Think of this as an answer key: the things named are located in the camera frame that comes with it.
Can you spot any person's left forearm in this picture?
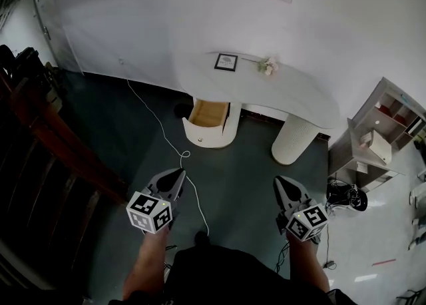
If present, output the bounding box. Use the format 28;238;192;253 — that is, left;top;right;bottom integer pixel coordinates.
121;227;170;302

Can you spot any white dressing table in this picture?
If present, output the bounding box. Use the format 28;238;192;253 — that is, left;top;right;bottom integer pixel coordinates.
177;51;341;166

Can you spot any black floor cable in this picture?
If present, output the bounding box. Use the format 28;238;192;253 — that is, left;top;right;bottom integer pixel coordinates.
274;239;292;274

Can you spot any dark wooden railing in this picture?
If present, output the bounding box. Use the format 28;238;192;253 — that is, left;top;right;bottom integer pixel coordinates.
0;63;131;293

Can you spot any white wooden drawer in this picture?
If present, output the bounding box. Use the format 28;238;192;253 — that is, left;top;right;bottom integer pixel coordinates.
182;98;232;149

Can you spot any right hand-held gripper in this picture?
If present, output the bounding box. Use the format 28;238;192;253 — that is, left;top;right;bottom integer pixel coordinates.
273;174;329;244

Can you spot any black equipment pile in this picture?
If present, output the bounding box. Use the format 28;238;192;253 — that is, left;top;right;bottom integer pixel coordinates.
0;43;69;115

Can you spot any artificial pale flower stem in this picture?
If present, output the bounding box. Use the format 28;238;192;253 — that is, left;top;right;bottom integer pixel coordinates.
240;56;280;77

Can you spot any grey shelf cabinet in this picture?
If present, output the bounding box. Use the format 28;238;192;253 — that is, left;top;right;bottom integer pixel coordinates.
327;76;426;194

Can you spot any person's black clothing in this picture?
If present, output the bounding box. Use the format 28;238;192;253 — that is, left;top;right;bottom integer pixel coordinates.
108;245;359;305

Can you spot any black framed picture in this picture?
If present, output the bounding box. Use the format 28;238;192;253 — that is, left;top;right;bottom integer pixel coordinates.
214;53;240;73

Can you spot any grey door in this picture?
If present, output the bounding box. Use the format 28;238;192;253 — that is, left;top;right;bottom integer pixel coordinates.
31;0;85;75

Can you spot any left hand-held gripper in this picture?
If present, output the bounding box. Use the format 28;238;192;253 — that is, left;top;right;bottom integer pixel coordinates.
126;168;187;235

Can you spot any white floor cable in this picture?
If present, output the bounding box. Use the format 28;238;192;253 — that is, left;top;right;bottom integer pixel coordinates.
126;78;210;237

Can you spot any person's black shoe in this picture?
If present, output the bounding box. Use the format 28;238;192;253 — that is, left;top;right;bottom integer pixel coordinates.
194;230;210;247

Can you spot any person's right forearm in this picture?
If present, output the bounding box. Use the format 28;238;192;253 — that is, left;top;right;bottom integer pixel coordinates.
285;232;331;295

